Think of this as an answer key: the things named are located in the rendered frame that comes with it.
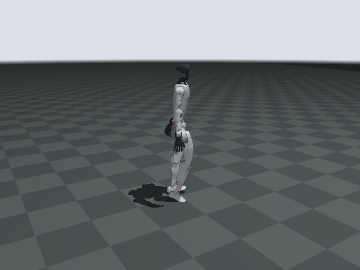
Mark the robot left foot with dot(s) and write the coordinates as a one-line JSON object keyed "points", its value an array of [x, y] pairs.
{"points": [[169, 188]]}

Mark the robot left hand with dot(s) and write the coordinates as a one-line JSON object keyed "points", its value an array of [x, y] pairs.
{"points": [[169, 128]]}

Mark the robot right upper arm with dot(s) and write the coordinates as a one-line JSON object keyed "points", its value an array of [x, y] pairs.
{"points": [[179, 93]]}

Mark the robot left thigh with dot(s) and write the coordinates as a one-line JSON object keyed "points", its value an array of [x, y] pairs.
{"points": [[175, 158]]}

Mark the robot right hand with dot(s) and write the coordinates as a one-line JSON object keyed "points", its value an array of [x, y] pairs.
{"points": [[179, 143]]}

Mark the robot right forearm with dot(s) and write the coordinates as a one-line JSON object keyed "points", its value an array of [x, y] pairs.
{"points": [[178, 124]]}

